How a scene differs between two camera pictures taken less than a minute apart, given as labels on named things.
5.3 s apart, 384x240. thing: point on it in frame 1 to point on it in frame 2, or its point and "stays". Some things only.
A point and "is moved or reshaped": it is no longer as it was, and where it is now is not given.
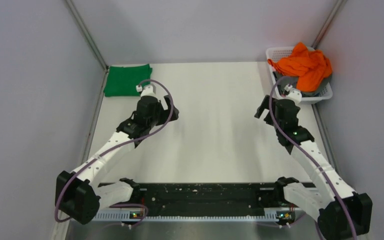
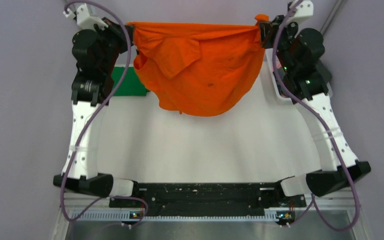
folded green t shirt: [122, 81] stays
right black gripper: [265, 105] to [269, 30]
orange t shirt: [311, 67] is moved or reshaped
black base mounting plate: [174, 197] stays
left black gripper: [168, 104] to [115, 29]
